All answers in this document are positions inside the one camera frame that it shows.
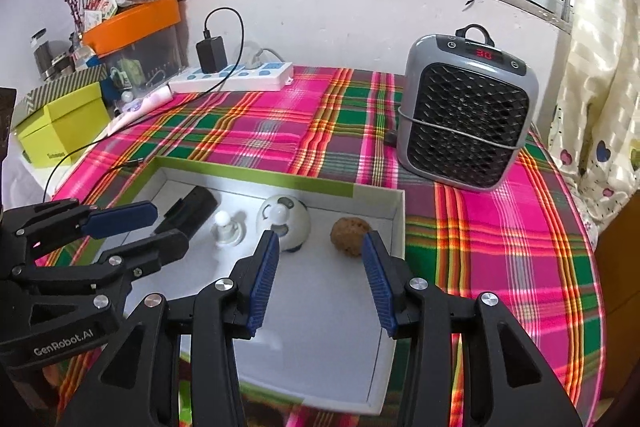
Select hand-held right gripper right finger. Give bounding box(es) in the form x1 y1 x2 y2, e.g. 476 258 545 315
361 231 586 427

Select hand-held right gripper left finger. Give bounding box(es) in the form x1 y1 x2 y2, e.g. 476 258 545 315
59 229 281 427

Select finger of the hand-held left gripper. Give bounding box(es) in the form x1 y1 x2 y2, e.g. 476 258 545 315
10 228 191 338
0 199 160 268

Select white knob holder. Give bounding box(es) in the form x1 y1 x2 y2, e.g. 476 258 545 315
214 212 246 248

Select brown walnut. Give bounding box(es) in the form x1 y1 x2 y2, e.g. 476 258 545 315
330 217 373 258

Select black rectangular device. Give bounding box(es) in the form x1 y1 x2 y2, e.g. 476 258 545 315
155 186 218 238

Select white panda round toy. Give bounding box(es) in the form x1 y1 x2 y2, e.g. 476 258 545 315
256 194 313 254

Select green white cardboard box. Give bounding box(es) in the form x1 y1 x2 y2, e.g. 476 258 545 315
120 156 407 413

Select yellow-green shoe box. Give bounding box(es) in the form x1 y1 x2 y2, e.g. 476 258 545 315
17 82 111 168

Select pink white tube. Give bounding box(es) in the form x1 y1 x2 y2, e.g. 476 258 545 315
117 87 175 115

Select striped box lid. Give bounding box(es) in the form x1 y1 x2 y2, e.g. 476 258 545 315
11 68 108 128

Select green packet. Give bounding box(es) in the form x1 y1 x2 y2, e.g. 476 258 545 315
111 59 146 90

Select pink green plaid tablecloth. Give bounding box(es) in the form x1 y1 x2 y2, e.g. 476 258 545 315
30 66 601 427

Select dark glass jar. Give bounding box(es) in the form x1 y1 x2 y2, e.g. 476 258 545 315
31 29 56 80

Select white power strip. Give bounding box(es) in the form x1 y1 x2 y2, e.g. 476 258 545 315
169 61 295 94

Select black charger adapter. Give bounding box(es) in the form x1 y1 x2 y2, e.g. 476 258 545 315
196 36 226 74

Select grey space heater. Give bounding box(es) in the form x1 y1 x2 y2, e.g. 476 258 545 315
396 24 540 192

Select orange lidded plastic bin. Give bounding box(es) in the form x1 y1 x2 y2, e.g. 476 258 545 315
81 0 183 90

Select colourful paper packets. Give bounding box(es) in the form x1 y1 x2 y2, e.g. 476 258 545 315
85 0 121 28

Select white plug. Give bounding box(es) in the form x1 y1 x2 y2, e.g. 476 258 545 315
247 47 283 68

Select brown wooden cabinet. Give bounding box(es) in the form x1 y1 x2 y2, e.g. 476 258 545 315
595 207 640 403

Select cream heart print curtain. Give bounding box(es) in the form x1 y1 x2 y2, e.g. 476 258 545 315
547 0 640 238

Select black charger cable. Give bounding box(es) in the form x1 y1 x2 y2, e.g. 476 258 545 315
42 8 246 202

